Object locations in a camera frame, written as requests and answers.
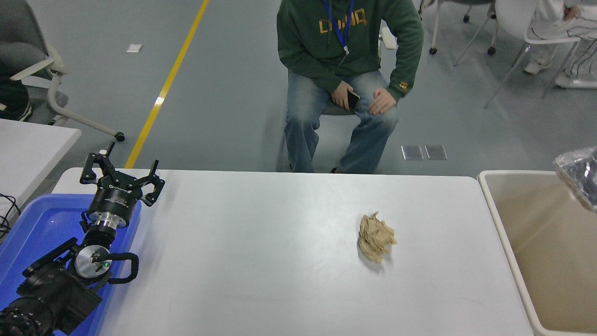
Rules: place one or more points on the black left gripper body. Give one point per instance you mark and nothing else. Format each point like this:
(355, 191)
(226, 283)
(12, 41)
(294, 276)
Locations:
(115, 198)

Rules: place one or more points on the black smartphone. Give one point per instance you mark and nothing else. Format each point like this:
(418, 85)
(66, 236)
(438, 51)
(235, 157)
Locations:
(353, 99)

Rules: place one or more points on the tan paper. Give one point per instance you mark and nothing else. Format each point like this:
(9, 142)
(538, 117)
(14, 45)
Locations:
(375, 238)

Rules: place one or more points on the silver foil tray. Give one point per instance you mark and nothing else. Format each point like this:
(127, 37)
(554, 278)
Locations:
(583, 177)

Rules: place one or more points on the person's right hand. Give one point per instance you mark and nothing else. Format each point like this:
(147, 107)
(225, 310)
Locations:
(340, 95)

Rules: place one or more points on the person's left hand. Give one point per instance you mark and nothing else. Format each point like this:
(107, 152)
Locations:
(383, 100)

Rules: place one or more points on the blue plastic tray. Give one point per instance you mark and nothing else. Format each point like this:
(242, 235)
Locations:
(42, 224)

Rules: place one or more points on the white side table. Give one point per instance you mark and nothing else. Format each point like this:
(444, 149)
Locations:
(28, 149)

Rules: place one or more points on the person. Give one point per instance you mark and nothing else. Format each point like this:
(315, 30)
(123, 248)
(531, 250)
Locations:
(11, 98)
(550, 14)
(308, 42)

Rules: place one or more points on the grey office chair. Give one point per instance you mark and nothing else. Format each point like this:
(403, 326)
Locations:
(18, 28)

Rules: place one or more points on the metal floor plate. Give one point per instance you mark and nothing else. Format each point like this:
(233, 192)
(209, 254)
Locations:
(436, 152)
(412, 152)

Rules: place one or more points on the chair with black castors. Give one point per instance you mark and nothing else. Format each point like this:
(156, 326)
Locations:
(432, 50)

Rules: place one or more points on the large pale plastic bin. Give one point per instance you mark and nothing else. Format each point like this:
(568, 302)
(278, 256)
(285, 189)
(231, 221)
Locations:
(536, 233)

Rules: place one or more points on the white plastic chair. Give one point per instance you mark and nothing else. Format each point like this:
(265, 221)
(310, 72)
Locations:
(510, 18)

